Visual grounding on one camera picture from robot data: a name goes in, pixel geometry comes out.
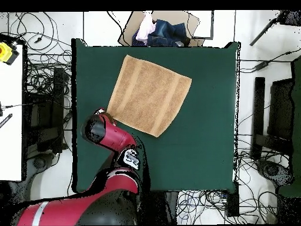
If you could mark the orange terry towel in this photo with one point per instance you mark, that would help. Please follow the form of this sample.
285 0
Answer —
148 94

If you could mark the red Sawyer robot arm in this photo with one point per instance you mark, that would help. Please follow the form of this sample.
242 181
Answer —
112 136

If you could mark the black flat tool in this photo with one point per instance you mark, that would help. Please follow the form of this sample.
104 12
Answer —
5 120

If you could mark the black stand base with caster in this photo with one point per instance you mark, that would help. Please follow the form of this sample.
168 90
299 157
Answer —
271 170
38 163

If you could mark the white desk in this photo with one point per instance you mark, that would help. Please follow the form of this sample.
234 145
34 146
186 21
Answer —
10 141

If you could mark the pink garment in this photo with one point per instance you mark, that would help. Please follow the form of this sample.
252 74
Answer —
145 28

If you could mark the blue denim jeans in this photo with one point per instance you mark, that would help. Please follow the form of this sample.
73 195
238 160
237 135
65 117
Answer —
169 33

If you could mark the dark green table cloth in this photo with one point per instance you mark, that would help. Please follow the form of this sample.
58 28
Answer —
207 117

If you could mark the yellow emergency stop button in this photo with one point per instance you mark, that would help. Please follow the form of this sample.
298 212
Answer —
5 53

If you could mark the brown cardboard box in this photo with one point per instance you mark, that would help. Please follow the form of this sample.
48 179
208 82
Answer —
188 23

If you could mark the green cloth covered table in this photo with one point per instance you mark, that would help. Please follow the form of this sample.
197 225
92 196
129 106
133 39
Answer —
296 117

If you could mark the black tripod leg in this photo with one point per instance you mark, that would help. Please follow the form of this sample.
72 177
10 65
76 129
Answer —
291 17

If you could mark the black frame stand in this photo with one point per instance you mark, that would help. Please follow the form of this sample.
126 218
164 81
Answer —
57 94

